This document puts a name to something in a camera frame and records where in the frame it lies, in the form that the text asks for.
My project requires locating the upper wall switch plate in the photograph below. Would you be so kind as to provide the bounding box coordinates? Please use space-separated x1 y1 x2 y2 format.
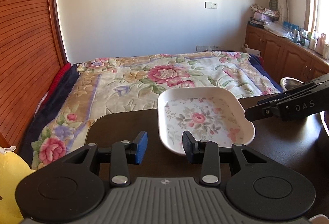
205 2 218 9

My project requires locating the clutter on cabinet top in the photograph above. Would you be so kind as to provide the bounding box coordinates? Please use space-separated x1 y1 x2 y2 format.
248 0 328 60

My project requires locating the red folded cloth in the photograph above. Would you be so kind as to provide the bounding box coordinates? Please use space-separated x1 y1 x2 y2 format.
40 63 71 108

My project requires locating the white floral rectangular plate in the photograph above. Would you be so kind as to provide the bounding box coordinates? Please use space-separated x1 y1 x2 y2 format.
157 87 255 156

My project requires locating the white paper bag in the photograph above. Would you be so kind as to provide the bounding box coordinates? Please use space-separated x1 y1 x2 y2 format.
245 47 261 57

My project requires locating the floral bed blanket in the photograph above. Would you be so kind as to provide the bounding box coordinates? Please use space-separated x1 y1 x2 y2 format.
30 51 282 170

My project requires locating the large steel bowl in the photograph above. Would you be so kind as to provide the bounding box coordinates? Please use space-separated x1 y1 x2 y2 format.
320 110 329 139

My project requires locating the navy blue bed sheet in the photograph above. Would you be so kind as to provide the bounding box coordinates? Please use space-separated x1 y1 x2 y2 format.
19 64 79 165

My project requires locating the deep small steel bowl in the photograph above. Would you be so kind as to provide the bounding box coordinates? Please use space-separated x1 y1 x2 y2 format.
280 77 304 92

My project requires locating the yellow plush toy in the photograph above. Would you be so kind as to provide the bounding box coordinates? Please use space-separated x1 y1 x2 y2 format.
0 146 35 223

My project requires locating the lower wall socket strip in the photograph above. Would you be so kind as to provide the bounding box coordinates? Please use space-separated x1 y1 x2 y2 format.
196 45 224 52

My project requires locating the wooden cabinet row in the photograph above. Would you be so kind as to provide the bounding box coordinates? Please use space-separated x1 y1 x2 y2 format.
245 24 328 82

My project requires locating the wooden louvered wardrobe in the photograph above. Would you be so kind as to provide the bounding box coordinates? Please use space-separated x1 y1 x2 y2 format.
1 0 67 148

